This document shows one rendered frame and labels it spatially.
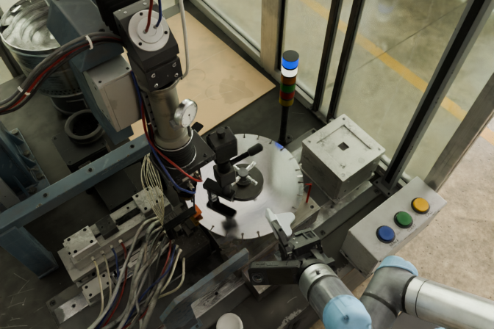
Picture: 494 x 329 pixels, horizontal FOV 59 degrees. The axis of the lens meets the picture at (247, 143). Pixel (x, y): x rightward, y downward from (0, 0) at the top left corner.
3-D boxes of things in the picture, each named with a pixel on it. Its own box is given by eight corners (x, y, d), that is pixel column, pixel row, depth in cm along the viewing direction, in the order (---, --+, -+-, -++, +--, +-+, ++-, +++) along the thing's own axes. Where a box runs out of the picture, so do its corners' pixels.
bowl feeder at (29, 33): (103, 54, 178) (73, -24, 148) (140, 99, 164) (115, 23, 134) (30, 88, 167) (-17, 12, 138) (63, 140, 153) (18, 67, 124)
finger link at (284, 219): (285, 203, 104) (302, 234, 99) (262, 211, 103) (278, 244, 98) (285, 195, 102) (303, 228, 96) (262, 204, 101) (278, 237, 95)
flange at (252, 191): (231, 160, 124) (231, 156, 122) (268, 171, 121) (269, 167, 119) (217, 193, 118) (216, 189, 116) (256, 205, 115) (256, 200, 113)
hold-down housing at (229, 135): (231, 167, 108) (227, 116, 91) (240, 182, 105) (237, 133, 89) (211, 176, 106) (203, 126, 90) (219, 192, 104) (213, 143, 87)
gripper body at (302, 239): (313, 252, 101) (339, 283, 90) (279, 265, 99) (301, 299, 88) (308, 225, 98) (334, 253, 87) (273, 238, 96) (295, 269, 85)
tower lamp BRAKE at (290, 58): (290, 55, 122) (291, 47, 120) (301, 64, 120) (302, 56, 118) (278, 62, 121) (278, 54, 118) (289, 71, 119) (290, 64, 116)
